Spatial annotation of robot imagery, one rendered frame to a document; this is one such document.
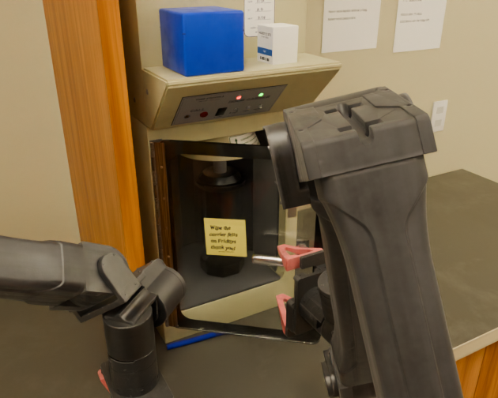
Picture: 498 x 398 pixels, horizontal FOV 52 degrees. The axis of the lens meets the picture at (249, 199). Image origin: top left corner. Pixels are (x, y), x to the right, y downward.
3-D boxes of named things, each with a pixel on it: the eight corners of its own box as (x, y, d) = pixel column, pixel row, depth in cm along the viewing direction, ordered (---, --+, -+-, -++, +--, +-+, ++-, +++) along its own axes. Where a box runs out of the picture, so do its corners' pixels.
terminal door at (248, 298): (170, 324, 105) (156, 138, 88) (320, 343, 100) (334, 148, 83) (169, 327, 104) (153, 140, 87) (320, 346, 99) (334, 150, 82)
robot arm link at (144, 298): (91, 314, 57) (135, 324, 56) (123, 282, 63) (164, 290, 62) (98, 362, 60) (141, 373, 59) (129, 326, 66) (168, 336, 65)
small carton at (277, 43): (257, 60, 89) (257, 24, 86) (281, 58, 91) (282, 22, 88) (272, 65, 85) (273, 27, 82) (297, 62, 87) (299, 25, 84)
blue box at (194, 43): (162, 66, 84) (158, 8, 80) (217, 61, 88) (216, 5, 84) (185, 77, 76) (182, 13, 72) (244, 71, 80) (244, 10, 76)
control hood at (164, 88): (145, 127, 87) (140, 67, 83) (303, 104, 101) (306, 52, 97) (169, 146, 78) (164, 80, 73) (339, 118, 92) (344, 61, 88)
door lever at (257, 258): (256, 252, 93) (256, 239, 92) (308, 257, 91) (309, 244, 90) (250, 268, 88) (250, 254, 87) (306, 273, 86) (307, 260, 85)
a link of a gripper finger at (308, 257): (298, 229, 84) (333, 254, 76) (296, 266, 87) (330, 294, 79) (262, 238, 81) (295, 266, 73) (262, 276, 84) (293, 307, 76)
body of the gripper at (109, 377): (148, 358, 70) (144, 313, 67) (175, 409, 62) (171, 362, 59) (100, 374, 67) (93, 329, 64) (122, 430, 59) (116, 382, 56)
